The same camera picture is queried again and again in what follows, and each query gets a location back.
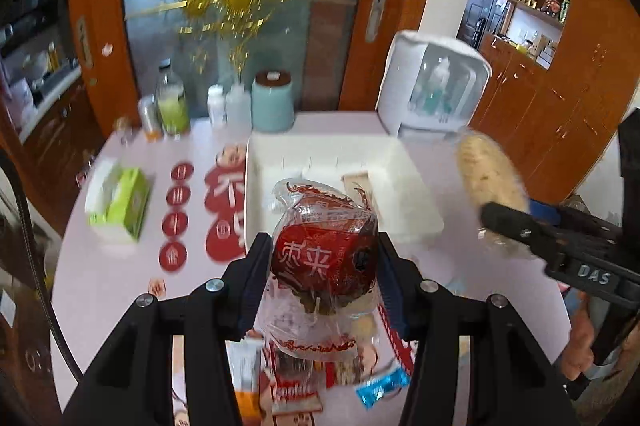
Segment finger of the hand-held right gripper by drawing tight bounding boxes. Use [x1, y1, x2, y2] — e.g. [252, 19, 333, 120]
[527, 200, 621, 237]
[480, 201, 560, 261]

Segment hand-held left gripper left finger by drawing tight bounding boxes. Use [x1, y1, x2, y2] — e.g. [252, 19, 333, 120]
[60, 232, 273, 426]

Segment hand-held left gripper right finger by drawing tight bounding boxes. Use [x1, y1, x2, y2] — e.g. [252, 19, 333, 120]
[377, 232, 581, 426]

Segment pale pastry clear packet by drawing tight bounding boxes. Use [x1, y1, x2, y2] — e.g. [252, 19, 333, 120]
[455, 131, 533, 259]

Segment red date snack clear bag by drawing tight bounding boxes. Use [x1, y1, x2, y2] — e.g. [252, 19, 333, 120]
[255, 177, 381, 362]

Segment orange and white snack packet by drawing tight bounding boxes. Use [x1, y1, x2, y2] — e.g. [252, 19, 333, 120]
[227, 338, 263, 426]

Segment blue candy wrapper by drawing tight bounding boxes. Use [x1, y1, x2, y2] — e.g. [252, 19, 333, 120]
[355, 368, 407, 407]

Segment white plastic bin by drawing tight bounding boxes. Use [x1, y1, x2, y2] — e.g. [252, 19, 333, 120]
[244, 133, 446, 257]

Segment red and white snack packet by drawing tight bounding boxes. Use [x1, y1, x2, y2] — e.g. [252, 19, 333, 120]
[265, 346, 326, 417]

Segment person's right hand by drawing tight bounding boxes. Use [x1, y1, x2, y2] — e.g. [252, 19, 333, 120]
[560, 301, 598, 382]

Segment pink printed tablecloth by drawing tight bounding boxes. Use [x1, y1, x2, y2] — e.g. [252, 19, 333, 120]
[50, 111, 576, 426]

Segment teal and white bottle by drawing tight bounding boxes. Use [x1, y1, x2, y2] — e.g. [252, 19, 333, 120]
[422, 58, 453, 117]

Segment green tissue box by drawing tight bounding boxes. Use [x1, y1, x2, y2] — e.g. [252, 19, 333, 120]
[84, 158, 153, 245]

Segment white countertop cabinet appliance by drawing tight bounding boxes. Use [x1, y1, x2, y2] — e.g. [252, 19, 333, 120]
[375, 30, 493, 141]

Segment translucent squeeze bottle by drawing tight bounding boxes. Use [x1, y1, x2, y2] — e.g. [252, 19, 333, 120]
[225, 80, 251, 131]

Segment teal canister brown lid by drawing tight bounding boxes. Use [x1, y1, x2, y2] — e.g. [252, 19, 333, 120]
[250, 70, 296, 133]

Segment white pill bottle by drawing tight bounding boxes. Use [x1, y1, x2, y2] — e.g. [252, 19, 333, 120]
[207, 84, 227, 127]

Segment glass bottle yellow-green label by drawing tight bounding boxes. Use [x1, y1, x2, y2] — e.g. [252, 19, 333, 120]
[155, 60, 191, 137]

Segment small clear glass jar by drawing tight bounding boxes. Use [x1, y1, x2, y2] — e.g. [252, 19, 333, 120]
[114, 116, 135, 144]

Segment kitchen counter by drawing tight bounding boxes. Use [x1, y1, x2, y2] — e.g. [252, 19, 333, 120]
[15, 60, 83, 137]

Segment wooden wall cabinet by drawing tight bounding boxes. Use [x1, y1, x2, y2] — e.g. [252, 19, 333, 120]
[470, 0, 640, 207]

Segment black cable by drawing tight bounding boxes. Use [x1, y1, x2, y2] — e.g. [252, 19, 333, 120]
[0, 151, 83, 389]

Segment silver door handle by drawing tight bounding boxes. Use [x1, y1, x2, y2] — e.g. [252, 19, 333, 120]
[75, 16, 96, 69]
[367, 0, 388, 44]

